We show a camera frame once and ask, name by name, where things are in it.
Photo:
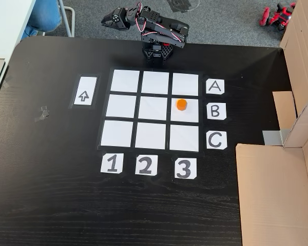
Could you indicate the round orange token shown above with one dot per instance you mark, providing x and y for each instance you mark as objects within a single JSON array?
[{"x": 181, "y": 105}]

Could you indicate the white paper grid square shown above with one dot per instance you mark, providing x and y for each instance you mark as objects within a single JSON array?
[
  {"x": 125, "y": 80},
  {"x": 122, "y": 106},
  {"x": 191, "y": 115},
  {"x": 184, "y": 138},
  {"x": 185, "y": 84},
  {"x": 116, "y": 133},
  {"x": 155, "y": 82},
  {"x": 153, "y": 107},
  {"x": 150, "y": 135}
]

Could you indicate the white arrow paper sheet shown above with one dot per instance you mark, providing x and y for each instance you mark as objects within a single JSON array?
[{"x": 88, "y": 84}]

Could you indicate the person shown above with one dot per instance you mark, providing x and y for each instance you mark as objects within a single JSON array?
[{"x": 43, "y": 15}]

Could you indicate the paper sheet letter A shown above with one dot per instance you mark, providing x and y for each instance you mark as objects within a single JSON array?
[{"x": 209, "y": 82}]

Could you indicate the white table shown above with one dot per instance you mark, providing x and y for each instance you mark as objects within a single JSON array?
[{"x": 5, "y": 25}]

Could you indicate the paper sheet letter B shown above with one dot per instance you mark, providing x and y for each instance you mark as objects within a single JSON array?
[{"x": 210, "y": 115}]

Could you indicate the paper sheet number 1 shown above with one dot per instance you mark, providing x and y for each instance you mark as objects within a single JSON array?
[{"x": 104, "y": 157}]

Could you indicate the paper sheet number 2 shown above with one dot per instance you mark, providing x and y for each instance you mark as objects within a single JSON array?
[{"x": 138, "y": 159}]

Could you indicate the paper sheet letter C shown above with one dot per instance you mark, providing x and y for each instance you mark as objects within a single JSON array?
[{"x": 209, "y": 134}]

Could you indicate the red black toy robot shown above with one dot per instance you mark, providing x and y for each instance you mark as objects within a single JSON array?
[{"x": 277, "y": 18}]

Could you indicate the paper sheet number 3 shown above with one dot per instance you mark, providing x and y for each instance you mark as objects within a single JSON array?
[{"x": 178, "y": 161}]

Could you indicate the grey tape strip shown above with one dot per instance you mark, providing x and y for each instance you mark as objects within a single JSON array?
[{"x": 272, "y": 137}]

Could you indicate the brown cardboard screen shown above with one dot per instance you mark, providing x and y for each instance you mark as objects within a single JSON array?
[{"x": 269, "y": 192}]

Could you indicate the grey metal chair frame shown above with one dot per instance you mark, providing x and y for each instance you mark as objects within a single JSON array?
[{"x": 69, "y": 20}]

